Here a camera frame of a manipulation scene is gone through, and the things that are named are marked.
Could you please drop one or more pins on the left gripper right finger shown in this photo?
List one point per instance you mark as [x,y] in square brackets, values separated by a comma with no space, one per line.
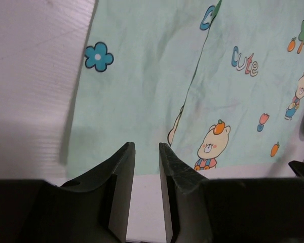
[185,212]

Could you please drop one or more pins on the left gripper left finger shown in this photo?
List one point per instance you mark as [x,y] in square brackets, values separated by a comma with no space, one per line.
[93,207]

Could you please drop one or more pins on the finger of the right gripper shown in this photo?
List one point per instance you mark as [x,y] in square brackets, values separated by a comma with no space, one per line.
[297,167]

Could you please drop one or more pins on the green cartoon print cloth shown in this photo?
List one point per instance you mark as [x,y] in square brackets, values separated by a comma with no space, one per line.
[221,82]

